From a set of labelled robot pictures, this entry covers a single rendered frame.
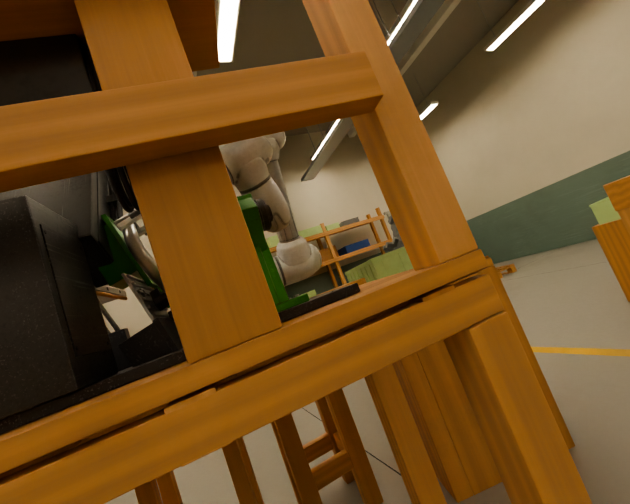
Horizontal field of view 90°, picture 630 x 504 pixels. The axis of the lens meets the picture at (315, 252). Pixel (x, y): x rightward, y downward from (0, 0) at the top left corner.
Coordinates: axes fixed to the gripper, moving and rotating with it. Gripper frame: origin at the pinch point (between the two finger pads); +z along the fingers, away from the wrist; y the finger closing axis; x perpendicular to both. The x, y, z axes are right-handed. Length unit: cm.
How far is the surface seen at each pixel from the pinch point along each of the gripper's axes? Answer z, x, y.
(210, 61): -35.8, 0.9, 23.6
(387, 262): -67, 13, -66
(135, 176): -4.3, 29.8, 18.0
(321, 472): 7, 29, -115
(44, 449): 24, 45, 1
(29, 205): 10.8, 12.5, 17.6
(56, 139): 0.6, 28.3, 26.2
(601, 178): -628, -18, -376
